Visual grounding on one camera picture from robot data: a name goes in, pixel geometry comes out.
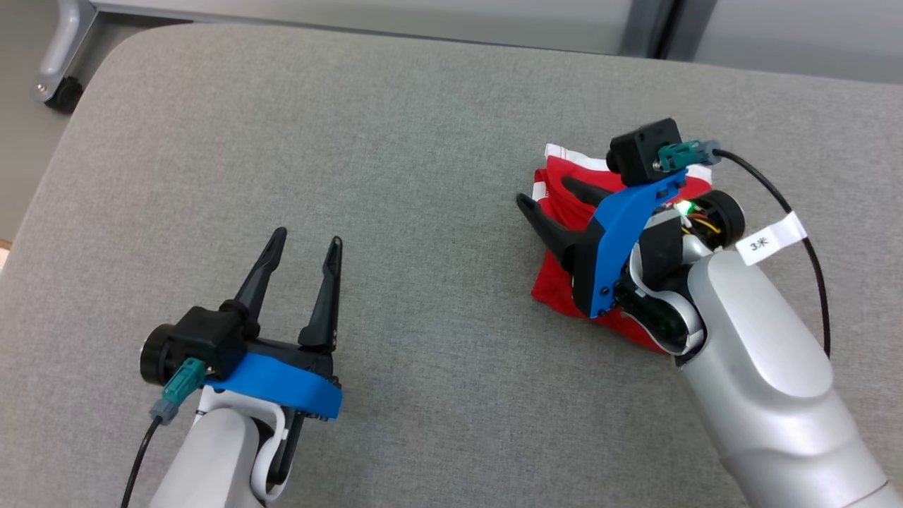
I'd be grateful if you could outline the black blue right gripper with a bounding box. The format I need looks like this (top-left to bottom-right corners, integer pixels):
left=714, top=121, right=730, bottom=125
left=516, top=169, right=746, bottom=320

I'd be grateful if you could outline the black left cable teal plug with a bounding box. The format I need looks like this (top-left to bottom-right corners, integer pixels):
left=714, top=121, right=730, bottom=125
left=120, top=358, right=209, bottom=508

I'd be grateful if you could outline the grey table leg with caster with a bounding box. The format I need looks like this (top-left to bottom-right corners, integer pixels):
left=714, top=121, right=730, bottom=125
left=33, top=0, right=98, bottom=114

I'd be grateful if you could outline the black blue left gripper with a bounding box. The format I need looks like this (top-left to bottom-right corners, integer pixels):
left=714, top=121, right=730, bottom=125
left=139, top=226, right=344, bottom=423

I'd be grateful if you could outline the black cable teal plug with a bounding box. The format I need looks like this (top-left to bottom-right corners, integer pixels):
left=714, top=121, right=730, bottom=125
left=120, top=358, right=209, bottom=508
left=655, top=138, right=832, bottom=358

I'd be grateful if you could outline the red basketball jersey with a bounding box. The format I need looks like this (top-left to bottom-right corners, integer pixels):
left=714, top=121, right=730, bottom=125
left=531, top=143, right=717, bottom=353

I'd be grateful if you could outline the white cable tag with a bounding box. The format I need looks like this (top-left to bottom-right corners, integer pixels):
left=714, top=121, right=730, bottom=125
left=735, top=211, right=808, bottom=267

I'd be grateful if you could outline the black right cable teal plug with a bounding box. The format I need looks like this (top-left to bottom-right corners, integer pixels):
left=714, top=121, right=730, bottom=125
left=655, top=138, right=832, bottom=358

